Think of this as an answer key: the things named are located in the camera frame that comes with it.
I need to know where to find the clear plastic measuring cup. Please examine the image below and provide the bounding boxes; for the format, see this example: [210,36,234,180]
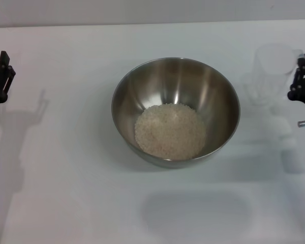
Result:
[254,43,304,107]

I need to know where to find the stainless steel mixing bowl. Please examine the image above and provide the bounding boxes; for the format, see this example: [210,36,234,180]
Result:
[111,57,241,170]

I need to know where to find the white rice grains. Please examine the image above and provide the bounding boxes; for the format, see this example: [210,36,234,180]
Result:
[134,103,207,160]

